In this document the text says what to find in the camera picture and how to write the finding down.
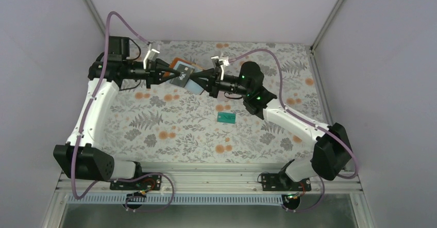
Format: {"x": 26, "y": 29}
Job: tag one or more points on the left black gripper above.
{"x": 153, "y": 72}

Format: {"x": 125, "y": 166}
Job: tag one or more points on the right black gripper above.
{"x": 212, "y": 86}

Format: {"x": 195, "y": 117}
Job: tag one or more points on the brown leather card holder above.
{"x": 191, "y": 86}

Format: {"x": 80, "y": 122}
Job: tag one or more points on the teal grey credit card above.
{"x": 225, "y": 117}

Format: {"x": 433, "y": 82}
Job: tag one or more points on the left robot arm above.
{"x": 81, "y": 156}

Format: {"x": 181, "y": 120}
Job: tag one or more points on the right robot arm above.
{"x": 331, "y": 148}

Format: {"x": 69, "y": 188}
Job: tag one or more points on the floral patterned table mat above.
{"x": 169, "y": 124}

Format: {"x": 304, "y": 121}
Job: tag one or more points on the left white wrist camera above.
{"x": 153, "y": 51}

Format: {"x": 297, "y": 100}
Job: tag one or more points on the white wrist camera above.
{"x": 220, "y": 64}
{"x": 153, "y": 51}

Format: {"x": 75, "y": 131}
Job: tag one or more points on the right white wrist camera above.
{"x": 220, "y": 64}

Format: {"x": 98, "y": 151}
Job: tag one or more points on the aluminium rail frame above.
{"x": 220, "y": 178}

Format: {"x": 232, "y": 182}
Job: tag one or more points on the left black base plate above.
{"x": 145, "y": 182}

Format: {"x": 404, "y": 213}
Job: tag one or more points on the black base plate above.
{"x": 281, "y": 182}
{"x": 145, "y": 182}

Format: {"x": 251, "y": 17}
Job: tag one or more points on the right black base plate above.
{"x": 281, "y": 182}

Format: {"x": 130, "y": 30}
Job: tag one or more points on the slotted grey cable duct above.
{"x": 180, "y": 199}

